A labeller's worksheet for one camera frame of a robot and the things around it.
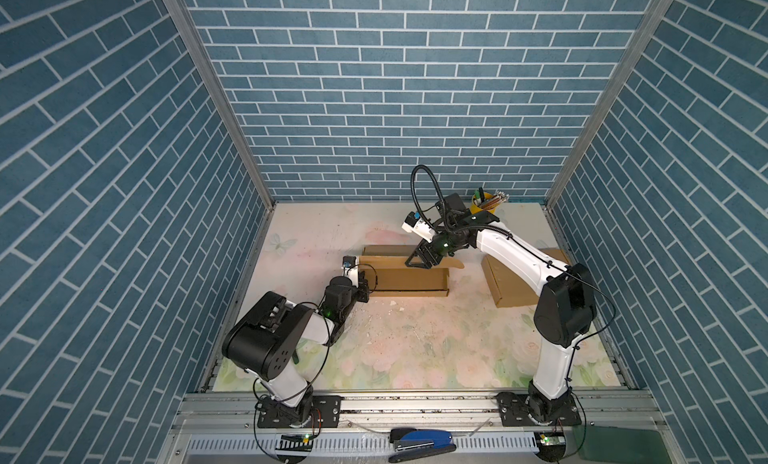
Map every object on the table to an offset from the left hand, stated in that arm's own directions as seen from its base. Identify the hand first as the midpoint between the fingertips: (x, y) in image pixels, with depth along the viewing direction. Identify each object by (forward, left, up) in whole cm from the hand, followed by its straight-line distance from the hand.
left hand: (365, 273), depth 93 cm
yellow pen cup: (+24, -39, +4) cm, 46 cm away
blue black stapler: (-44, -13, -3) cm, 46 cm away
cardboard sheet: (+1, -8, -3) cm, 8 cm away
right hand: (-1, -14, +11) cm, 18 cm away
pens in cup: (+24, -43, +8) cm, 50 cm away
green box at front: (-45, -56, -3) cm, 72 cm away
